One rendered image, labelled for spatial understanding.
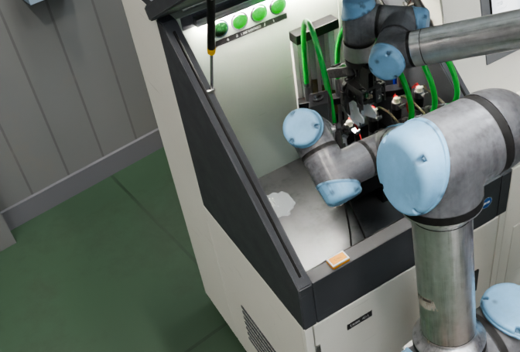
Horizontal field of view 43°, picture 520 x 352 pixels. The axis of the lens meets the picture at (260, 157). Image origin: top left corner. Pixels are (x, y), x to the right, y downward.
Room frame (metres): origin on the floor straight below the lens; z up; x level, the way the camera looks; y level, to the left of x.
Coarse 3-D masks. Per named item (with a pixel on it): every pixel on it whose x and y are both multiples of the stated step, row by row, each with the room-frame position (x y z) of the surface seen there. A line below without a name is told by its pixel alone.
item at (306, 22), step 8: (304, 24) 1.48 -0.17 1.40; (312, 24) 1.41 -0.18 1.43; (304, 32) 1.53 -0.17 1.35; (312, 32) 1.38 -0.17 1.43; (304, 40) 1.54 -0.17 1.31; (304, 48) 1.55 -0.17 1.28; (320, 48) 1.33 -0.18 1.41; (304, 56) 1.56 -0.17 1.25; (320, 56) 1.30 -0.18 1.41; (304, 64) 1.56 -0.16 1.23; (320, 64) 1.29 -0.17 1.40; (304, 72) 1.57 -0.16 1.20; (304, 80) 1.57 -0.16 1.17; (328, 80) 1.25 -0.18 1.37; (328, 88) 1.24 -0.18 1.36; (336, 120) 1.20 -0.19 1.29
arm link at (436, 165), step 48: (384, 144) 0.67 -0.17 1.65; (432, 144) 0.63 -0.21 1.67; (480, 144) 0.63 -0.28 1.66; (384, 192) 0.66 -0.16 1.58; (432, 192) 0.59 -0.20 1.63; (480, 192) 0.61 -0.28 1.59; (432, 240) 0.61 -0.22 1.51; (432, 288) 0.60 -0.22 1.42; (432, 336) 0.59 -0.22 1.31; (480, 336) 0.59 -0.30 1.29
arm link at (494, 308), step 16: (496, 288) 0.69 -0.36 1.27; (512, 288) 0.69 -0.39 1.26; (480, 304) 0.67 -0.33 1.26; (496, 304) 0.66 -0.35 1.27; (512, 304) 0.66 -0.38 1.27; (480, 320) 0.64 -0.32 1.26; (496, 320) 0.63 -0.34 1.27; (512, 320) 0.62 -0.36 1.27; (496, 336) 0.61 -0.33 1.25; (512, 336) 0.60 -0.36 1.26
